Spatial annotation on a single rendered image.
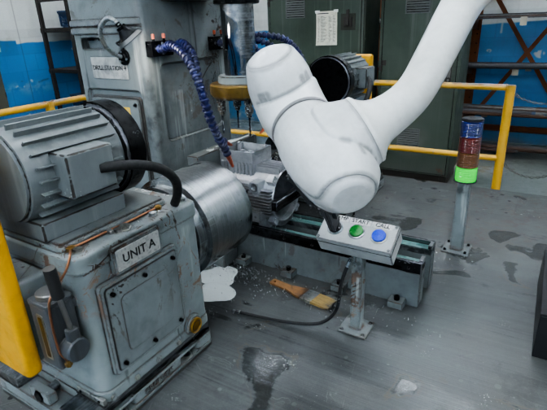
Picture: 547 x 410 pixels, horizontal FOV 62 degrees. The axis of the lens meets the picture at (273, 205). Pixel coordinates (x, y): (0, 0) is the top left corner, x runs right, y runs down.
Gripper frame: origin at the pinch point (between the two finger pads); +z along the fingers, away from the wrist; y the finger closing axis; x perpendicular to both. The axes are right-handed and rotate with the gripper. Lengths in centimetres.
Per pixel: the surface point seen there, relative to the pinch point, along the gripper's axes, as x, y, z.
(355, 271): 5.1, -4.8, 13.3
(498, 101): -408, 25, 337
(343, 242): 3.2, -3.3, 4.3
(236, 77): -31, 38, -10
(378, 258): 3.6, -10.7, 7.2
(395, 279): -3.3, -9.4, 30.1
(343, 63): -77, 31, 21
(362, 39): -290, 124, 165
